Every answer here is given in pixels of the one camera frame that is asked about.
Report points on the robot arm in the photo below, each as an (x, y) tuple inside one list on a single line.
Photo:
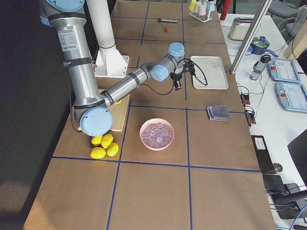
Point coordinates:
[(68, 18)]

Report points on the grey folded cloth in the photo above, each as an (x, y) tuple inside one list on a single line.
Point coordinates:
[(218, 113)]

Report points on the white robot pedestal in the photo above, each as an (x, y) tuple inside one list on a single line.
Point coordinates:
[(109, 62)]

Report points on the steel muddler black tip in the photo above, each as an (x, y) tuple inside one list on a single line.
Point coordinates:
[(163, 20)]

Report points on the black power strip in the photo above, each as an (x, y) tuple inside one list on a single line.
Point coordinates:
[(245, 98), (250, 116)]

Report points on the blue teach pendant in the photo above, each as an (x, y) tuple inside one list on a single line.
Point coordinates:
[(284, 70), (292, 96)]

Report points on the blue small bowl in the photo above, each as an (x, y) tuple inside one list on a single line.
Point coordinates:
[(249, 50)]

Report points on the cream bear tray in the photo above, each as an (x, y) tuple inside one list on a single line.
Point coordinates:
[(211, 74)]

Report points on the blue pot with lid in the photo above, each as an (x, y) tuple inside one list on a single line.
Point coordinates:
[(261, 45)]

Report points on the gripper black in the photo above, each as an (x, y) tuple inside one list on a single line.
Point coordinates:
[(177, 78)]

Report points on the yellow lemon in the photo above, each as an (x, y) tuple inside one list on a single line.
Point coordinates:
[(106, 140), (98, 153), (113, 149), (96, 141)]

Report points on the yellow plastic cup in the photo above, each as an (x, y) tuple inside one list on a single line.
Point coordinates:
[(192, 5)]

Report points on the aluminium frame post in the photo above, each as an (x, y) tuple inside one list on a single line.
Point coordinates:
[(264, 5)]

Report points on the pink bowl of ice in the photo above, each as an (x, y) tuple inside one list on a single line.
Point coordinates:
[(156, 134)]

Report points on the white wire cup rack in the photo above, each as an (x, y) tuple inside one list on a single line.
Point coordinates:
[(210, 8)]

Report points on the pink plastic cup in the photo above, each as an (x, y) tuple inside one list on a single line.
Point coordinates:
[(201, 9)]

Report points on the clear water bottle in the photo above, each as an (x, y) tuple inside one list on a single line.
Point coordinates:
[(259, 67)]

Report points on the white toaster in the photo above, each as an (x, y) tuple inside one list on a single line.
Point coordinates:
[(239, 28)]

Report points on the bamboo cutting board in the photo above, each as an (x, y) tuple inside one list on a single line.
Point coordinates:
[(118, 115)]

